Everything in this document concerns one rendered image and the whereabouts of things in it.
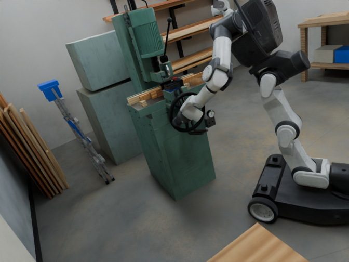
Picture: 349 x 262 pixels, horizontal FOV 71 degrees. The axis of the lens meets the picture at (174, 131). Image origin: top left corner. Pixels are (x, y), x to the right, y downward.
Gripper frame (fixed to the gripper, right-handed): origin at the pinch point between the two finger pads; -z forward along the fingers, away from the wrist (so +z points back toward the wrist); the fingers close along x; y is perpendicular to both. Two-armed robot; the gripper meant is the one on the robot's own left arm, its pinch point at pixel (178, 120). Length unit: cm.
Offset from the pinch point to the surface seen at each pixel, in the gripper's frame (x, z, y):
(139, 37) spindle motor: 18, -7, 62
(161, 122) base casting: -1.6, -25.9, 6.2
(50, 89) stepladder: -47, -75, 89
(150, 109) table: -4.4, -19.1, 18.6
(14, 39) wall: -36, -195, 217
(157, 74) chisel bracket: 17.1, -19.7, 36.6
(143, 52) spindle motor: 16, -12, 54
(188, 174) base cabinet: -2, -53, -42
